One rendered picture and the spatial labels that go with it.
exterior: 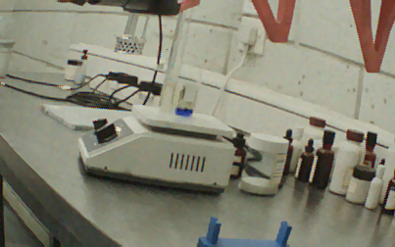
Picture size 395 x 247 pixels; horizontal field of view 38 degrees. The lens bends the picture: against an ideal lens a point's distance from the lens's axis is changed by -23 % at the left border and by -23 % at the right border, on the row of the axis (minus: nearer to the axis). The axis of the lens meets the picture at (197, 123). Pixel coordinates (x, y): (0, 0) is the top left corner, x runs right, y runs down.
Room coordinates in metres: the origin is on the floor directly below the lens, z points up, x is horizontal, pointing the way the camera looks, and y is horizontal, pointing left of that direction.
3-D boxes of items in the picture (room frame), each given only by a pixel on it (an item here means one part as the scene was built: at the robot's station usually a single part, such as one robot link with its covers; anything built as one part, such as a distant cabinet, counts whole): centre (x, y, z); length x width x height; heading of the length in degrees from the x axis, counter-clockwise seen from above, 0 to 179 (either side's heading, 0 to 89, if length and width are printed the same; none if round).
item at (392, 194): (0.95, -0.35, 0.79); 0.03 x 0.03 x 0.08
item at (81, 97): (1.62, 0.33, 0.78); 0.34 x 0.26 x 0.06; 127
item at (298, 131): (1.21, -0.18, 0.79); 0.03 x 0.03 x 0.08
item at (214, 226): (0.68, -0.07, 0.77); 0.10 x 0.03 x 0.04; 102
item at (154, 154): (0.98, 0.05, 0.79); 0.22 x 0.13 x 0.08; 106
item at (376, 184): (0.96, -0.31, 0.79); 0.03 x 0.03 x 0.07
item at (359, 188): (1.01, -0.29, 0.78); 0.05 x 0.05 x 0.06
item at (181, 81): (0.99, 0.03, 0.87); 0.06 x 0.05 x 0.08; 64
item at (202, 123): (0.99, 0.02, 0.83); 0.12 x 0.12 x 0.01; 16
